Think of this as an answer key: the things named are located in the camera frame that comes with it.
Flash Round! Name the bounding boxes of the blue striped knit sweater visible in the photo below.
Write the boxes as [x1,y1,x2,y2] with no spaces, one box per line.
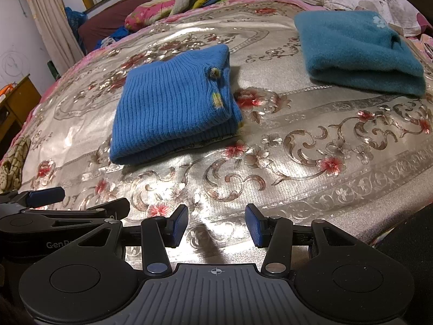
[110,44,244,166]

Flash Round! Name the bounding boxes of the brown patterned cloth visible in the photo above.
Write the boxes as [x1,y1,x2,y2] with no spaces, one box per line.
[0,137,32,193]

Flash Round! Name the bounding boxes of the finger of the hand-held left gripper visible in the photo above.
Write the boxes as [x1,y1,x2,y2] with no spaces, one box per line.
[0,187,65,210]
[22,198,131,222]

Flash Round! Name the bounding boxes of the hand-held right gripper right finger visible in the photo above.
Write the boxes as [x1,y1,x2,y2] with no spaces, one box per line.
[245,203,368,277]

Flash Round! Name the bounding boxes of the wooden desk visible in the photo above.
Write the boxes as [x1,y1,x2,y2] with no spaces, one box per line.
[0,76,42,150]

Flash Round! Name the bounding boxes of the blue crumpled clothes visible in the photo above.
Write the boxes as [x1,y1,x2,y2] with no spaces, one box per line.
[96,26,131,50]

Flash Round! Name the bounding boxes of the beige curtain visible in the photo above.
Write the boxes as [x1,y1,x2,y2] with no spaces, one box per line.
[20,0,85,63]

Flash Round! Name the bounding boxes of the floral satin bedspread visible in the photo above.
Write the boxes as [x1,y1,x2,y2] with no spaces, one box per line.
[0,0,433,265]

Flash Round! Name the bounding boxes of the teal folded sweater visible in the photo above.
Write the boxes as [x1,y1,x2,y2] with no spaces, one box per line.
[294,11,426,96]

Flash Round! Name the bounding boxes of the pink floral quilt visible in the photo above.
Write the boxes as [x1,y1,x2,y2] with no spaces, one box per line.
[124,0,200,29]

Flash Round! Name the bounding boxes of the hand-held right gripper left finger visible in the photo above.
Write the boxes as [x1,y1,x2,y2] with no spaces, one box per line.
[76,204,189,276]

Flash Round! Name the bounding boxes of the maroon sofa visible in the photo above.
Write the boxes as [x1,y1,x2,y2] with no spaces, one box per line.
[78,0,210,51]

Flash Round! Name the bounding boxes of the blue bag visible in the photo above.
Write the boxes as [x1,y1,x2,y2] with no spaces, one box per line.
[64,7,88,55]

